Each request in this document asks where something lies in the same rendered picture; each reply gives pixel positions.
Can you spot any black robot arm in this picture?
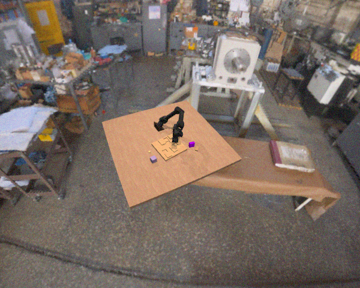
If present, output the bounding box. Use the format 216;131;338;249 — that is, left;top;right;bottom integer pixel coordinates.
156;107;185;137

